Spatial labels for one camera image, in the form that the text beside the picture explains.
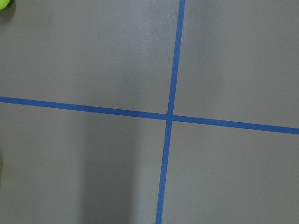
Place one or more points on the blue tape line lengthwise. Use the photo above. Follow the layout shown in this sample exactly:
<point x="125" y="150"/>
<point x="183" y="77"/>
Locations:
<point x="170" y="113"/>

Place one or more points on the yellow tennis ball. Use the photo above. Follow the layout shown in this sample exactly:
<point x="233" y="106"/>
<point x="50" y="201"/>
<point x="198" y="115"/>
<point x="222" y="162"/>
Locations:
<point x="4" y="4"/>

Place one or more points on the blue tape line crosswise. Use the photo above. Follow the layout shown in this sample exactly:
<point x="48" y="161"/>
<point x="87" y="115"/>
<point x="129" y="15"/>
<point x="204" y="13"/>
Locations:
<point x="150" y="115"/>

